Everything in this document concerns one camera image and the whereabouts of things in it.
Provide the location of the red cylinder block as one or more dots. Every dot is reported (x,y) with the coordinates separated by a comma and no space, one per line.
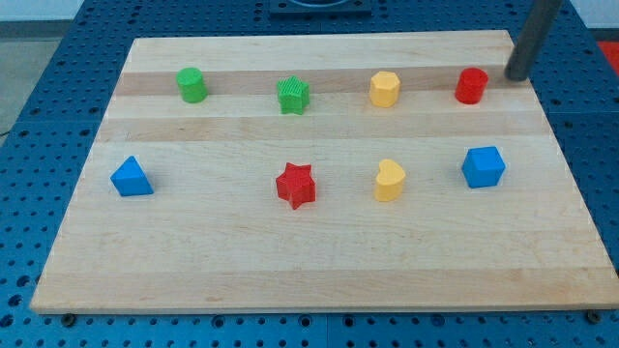
(471,85)

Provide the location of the blue cube block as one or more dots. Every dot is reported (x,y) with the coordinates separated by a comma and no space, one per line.
(483,167)

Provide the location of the red star block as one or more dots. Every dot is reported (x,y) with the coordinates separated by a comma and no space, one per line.
(295,185)

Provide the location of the yellow heart block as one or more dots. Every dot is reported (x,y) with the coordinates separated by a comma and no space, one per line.
(389,181)

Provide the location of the green star block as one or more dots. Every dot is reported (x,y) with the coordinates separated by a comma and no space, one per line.
(293,95)

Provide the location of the wooden board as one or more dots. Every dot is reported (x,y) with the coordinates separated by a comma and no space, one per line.
(215,238)

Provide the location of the yellow hexagon block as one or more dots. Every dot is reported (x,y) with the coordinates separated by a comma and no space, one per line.
(384,89)

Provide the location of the green cylinder block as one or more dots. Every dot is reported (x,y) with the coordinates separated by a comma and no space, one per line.
(191,85)

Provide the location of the blue triangle block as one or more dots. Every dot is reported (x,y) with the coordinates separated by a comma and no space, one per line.
(130,180)

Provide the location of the blue perforated table plate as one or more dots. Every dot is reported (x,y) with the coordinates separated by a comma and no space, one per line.
(45,150)

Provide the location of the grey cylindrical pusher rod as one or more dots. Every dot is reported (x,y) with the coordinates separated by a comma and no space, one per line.
(531,38)

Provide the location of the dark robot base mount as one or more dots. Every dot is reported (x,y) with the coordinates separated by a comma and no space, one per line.
(278,8)

